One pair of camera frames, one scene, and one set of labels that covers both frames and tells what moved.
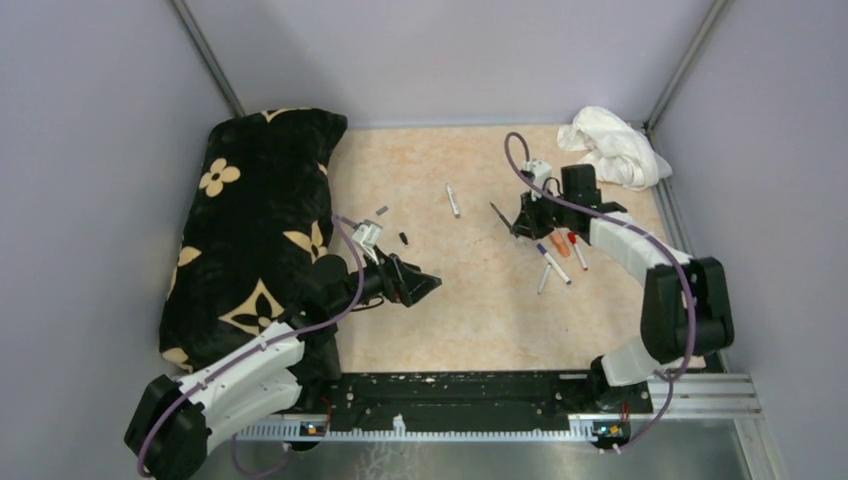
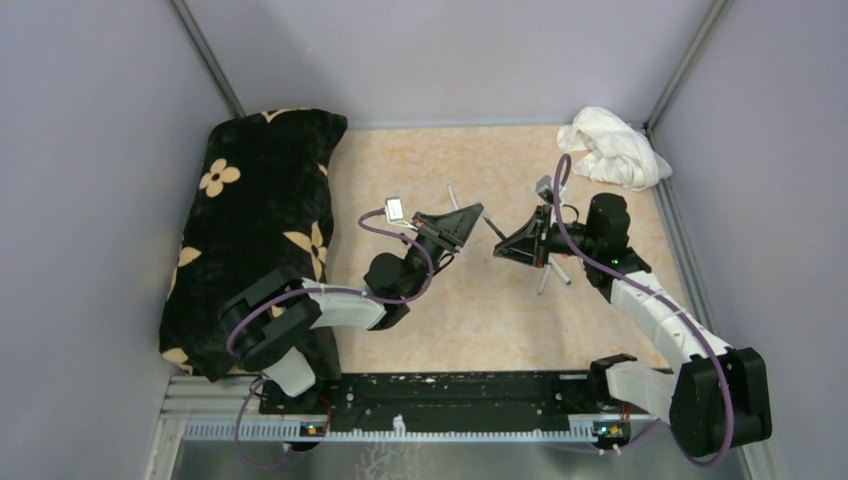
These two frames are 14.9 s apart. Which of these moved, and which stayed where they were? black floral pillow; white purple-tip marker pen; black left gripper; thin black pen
Moved: black left gripper; thin black pen
Stayed: white purple-tip marker pen; black floral pillow
